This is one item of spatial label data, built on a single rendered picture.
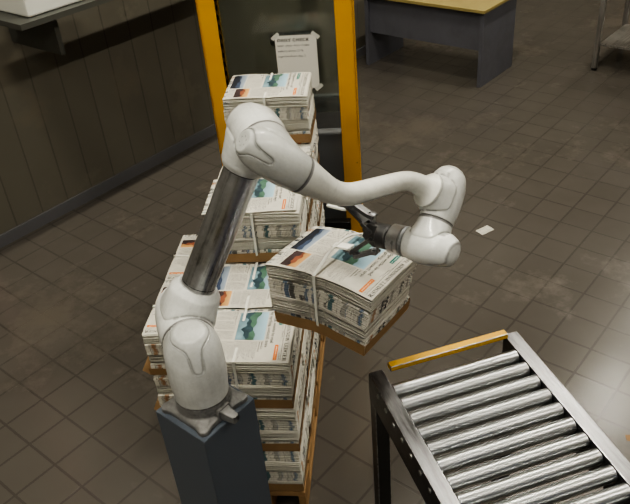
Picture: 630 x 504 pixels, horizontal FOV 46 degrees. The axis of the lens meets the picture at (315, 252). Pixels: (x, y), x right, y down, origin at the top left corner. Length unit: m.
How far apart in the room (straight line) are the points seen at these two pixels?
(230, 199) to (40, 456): 1.98
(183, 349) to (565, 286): 2.71
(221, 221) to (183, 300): 0.26
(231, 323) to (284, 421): 0.40
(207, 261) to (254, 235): 0.86
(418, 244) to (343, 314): 0.35
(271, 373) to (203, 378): 0.59
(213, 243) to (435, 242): 0.61
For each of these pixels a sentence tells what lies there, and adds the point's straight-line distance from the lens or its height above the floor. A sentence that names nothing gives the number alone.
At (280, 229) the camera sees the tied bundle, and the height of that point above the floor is 0.99.
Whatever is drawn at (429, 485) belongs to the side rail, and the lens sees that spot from 2.19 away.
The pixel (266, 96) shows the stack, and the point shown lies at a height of 1.29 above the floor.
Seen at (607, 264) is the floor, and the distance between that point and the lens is 4.46.
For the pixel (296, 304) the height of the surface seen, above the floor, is 1.06.
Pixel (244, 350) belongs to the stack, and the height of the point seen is 0.83.
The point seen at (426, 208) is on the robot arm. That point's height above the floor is 1.43.
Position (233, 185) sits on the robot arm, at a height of 1.59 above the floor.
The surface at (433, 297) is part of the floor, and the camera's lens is 4.08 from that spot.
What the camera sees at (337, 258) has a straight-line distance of 2.31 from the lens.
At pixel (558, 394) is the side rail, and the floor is 0.80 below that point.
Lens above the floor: 2.51
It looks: 34 degrees down
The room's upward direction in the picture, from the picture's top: 5 degrees counter-clockwise
